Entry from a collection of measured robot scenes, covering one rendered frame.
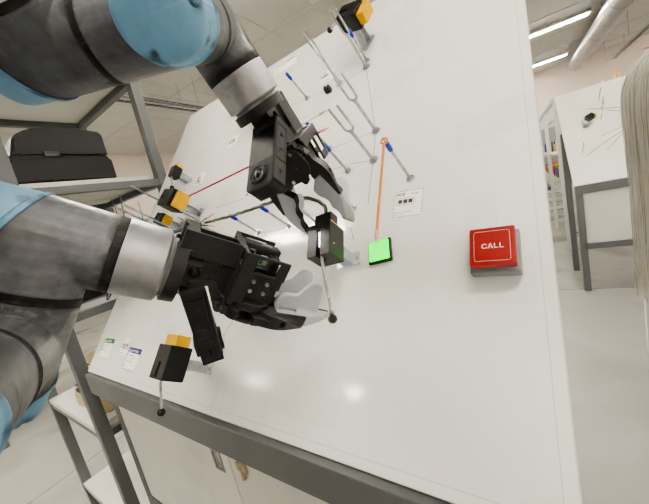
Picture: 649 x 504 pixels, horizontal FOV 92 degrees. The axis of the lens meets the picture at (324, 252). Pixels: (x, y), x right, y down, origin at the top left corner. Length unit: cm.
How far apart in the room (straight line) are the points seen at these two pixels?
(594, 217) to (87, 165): 326
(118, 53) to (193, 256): 19
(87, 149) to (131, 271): 115
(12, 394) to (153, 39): 27
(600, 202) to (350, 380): 293
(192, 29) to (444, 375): 44
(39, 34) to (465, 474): 58
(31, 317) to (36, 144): 110
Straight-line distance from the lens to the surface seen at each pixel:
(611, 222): 329
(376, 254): 51
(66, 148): 143
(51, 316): 35
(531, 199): 49
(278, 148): 42
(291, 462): 56
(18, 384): 27
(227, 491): 91
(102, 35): 38
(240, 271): 34
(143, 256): 33
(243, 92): 44
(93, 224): 34
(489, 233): 44
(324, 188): 46
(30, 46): 40
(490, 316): 44
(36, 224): 34
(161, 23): 34
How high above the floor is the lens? 121
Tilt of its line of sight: 9 degrees down
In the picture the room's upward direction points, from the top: 13 degrees counter-clockwise
